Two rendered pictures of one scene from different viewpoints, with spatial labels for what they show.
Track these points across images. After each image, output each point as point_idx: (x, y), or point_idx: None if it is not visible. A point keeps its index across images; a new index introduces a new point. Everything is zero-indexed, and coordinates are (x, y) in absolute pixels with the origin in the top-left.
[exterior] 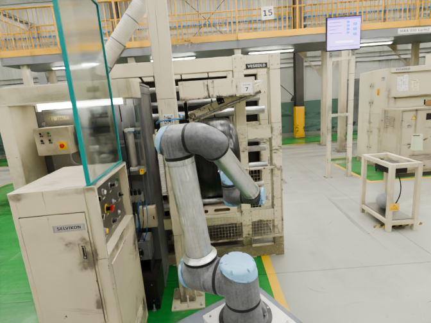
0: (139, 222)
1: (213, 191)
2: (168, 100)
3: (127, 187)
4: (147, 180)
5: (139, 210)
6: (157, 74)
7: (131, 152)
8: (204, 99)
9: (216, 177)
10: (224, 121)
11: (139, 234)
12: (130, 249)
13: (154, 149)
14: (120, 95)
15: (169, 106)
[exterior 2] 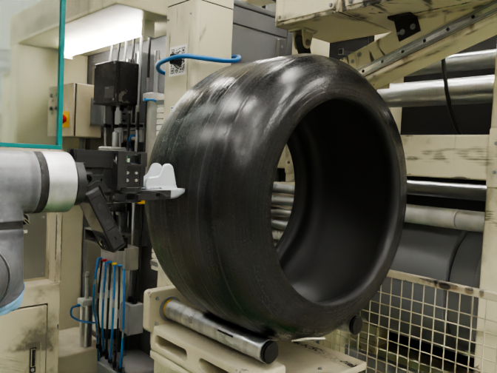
0: (112, 320)
1: (186, 289)
2: (183, 8)
3: (55, 212)
4: None
5: (114, 289)
6: None
7: (146, 151)
8: (347, 19)
9: (169, 235)
10: (281, 57)
11: (140, 357)
12: None
13: None
14: (103, 3)
15: (183, 24)
